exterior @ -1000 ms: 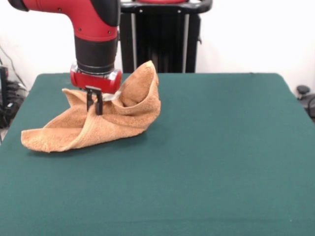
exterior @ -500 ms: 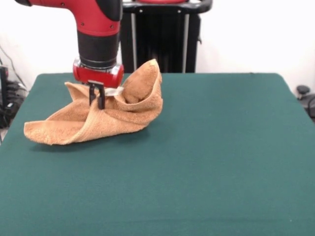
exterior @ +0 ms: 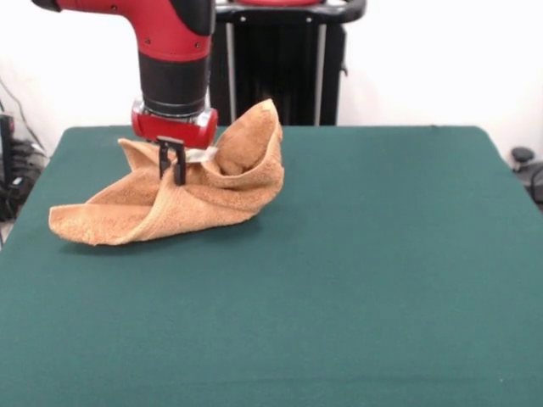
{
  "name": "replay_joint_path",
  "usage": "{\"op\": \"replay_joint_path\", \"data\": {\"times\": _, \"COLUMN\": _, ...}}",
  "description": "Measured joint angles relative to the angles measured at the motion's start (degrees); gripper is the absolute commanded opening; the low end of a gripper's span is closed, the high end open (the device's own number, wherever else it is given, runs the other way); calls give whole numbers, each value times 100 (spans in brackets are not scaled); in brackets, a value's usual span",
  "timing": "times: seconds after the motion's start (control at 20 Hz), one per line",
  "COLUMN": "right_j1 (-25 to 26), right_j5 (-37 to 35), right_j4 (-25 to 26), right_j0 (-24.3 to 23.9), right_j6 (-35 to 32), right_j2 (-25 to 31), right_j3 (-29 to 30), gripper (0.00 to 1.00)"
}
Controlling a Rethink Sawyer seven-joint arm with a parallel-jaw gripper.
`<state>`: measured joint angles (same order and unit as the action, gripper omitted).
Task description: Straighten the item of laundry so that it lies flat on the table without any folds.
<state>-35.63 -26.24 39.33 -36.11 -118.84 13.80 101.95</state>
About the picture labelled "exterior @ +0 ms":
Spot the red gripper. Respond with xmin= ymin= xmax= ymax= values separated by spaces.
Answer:
xmin=130 ymin=97 xmax=220 ymax=187

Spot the orange terry towel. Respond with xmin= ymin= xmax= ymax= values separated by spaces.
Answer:
xmin=48 ymin=98 xmax=284 ymax=247

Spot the black electrical box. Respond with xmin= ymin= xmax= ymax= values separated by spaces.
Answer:
xmin=0 ymin=113 xmax=17 ymax=187

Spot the dark green table cloth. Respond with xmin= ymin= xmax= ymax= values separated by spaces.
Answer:
xmin=0 ymin=125 xmax=543 ymax=407

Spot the black office chair base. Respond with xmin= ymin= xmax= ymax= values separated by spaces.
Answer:
xmin=510 ymin=146 xmax=543 ymax=200

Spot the black cable bundle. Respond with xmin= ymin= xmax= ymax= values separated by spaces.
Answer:
xmin=0 ymin=75 xmax=50 ymax=222

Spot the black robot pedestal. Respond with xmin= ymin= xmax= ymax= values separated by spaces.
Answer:
xmin=210 ymin=0 xmax=367 ymax=127

